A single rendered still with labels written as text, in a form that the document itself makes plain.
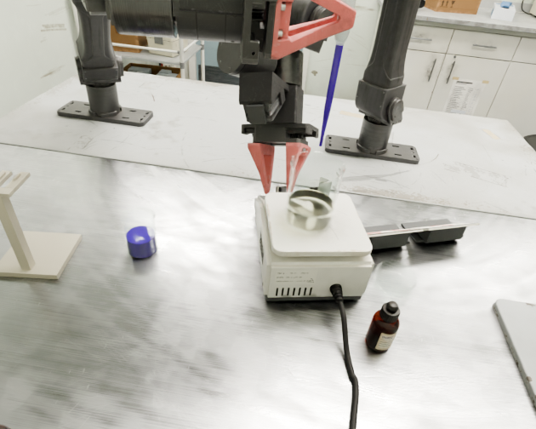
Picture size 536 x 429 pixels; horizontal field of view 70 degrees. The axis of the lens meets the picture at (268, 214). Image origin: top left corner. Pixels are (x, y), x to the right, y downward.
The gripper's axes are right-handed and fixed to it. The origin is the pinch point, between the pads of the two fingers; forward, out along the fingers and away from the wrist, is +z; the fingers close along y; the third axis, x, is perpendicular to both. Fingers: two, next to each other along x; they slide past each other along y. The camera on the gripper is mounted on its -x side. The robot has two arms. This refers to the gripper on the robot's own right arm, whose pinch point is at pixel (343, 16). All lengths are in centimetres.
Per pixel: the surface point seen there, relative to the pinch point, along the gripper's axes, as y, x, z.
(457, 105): 205, 90, 152
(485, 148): 37, 33, 51
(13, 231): -1.7, 25.2, -34.4
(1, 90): 151, 75, -115
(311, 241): -5.0, 23.0, 0.2
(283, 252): -6.7, 23.1, -3.4
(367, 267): -7.1, 25.2, 7.0
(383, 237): 2.5, 29.0, 13.2
